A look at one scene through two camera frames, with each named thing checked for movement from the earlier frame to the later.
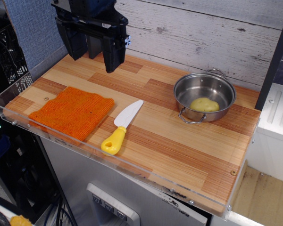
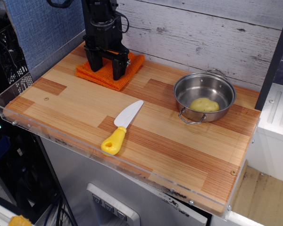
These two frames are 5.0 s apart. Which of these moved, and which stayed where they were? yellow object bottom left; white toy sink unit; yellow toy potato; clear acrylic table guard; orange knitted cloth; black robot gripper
Moved: orange knitted cloth; black robot gripper
Stayed: white toy sink unit; yellow toy potato; clear acrylic table guard; yellow object bottom left
